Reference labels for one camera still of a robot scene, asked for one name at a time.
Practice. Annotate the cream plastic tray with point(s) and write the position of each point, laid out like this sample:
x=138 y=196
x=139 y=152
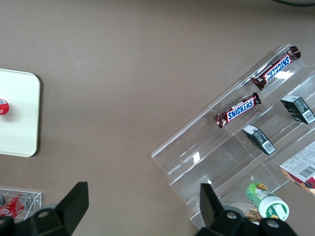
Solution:
x=19 y=118

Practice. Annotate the brown table cover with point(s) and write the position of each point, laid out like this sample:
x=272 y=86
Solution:
x=123 y=73

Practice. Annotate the small black carton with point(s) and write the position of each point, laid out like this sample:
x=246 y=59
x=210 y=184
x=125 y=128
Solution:
x=299 y=109
x=259 y=140

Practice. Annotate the green white plastic bottle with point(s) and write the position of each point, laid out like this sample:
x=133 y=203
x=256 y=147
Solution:
x=268 y=202

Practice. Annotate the clear acrylic tiered stand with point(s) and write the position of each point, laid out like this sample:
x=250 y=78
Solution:
x=209 y=159

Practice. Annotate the light wicker basket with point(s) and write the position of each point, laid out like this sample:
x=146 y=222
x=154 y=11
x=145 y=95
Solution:
x=252 y=216

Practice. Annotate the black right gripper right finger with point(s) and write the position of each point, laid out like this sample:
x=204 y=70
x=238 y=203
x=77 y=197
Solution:
x=209 y=206

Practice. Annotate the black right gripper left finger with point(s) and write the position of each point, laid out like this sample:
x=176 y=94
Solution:
x=71 y=209

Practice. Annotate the clear acrylic bottle rack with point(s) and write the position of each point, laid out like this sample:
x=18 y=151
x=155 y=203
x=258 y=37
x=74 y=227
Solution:
x=37 y=199

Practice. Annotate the red cola bottle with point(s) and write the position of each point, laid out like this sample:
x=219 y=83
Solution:
x=14 y=207

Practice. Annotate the red white barcode box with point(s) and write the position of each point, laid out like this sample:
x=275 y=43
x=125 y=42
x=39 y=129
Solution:
x=300 y=169

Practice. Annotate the red white yogurt cup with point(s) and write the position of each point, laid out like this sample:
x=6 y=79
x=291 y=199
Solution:
x=3 y=107

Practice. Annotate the Snickers chocolate bar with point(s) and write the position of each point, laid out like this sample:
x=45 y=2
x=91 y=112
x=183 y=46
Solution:
x=237 y=110
x=276 y=68

